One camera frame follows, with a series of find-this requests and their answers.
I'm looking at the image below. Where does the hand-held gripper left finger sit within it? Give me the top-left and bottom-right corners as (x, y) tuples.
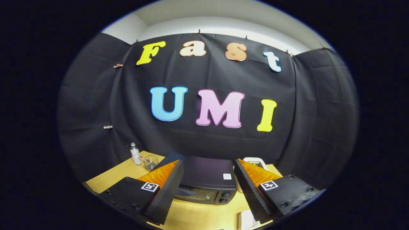
(99, 160), (185, 226)

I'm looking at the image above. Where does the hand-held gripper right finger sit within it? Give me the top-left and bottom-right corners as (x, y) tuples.
(233, 158), (321, 224)

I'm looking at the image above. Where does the black toaster oven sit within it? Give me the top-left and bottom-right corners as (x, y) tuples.
(153, 152), (237, 205)

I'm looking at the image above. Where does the white slot toaster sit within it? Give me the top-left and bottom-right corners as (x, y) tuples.
(243, 157), (269, 171)

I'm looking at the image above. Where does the white plate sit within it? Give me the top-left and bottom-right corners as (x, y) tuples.
(238, 209), (259, 230)

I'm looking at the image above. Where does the clear plastic bottle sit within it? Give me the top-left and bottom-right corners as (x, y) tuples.
(130, 142), (142, 165)

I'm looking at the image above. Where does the black backdrop cloth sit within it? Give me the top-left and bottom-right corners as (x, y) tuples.
(58, 32), (360, 190)

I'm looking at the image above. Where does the wire mesh basket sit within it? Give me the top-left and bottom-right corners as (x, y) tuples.
(142, 155), (159, 171)

